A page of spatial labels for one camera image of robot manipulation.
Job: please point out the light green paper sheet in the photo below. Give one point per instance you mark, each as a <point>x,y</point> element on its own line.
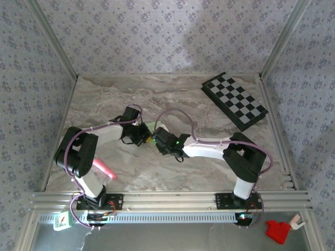
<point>151,126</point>

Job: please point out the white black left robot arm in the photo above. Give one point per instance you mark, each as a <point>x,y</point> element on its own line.
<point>81,154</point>

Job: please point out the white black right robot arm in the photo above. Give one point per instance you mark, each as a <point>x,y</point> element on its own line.
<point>243,159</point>

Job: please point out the pink tube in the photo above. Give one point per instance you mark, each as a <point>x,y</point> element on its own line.
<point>106,170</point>

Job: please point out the black grey folding chessboard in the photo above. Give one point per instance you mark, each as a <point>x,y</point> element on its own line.
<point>235,100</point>

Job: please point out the left controller board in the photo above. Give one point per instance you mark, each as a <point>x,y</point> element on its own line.
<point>98,218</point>

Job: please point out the controller board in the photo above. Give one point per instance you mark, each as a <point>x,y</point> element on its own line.
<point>98,218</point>
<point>243,218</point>

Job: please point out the right controller board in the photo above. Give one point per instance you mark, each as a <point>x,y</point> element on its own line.
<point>243,218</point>

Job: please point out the green white small card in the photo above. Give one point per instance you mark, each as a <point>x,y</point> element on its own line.
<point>62,221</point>

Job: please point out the white pink plastic clip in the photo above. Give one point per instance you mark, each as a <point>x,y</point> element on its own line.
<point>295,222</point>

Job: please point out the aluminium front rail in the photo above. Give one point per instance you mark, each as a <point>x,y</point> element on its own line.
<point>170,200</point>

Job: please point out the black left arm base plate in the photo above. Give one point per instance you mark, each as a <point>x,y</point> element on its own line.
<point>115,202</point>

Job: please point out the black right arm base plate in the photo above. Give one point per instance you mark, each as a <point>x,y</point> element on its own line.
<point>222,201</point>

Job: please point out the aluminium frame post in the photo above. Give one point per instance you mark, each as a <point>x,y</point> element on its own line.
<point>285,39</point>

